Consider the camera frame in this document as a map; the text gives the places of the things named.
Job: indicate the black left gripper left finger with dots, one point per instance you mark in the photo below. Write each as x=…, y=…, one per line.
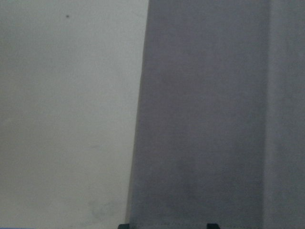
x=124, y=226

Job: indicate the brown paper table cover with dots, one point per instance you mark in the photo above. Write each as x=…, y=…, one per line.
x=69, y=84

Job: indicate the dark brown t-shirt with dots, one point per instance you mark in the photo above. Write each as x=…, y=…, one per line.
x=220, y=134

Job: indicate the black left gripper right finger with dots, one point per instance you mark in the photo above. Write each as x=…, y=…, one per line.
x=212, y=226

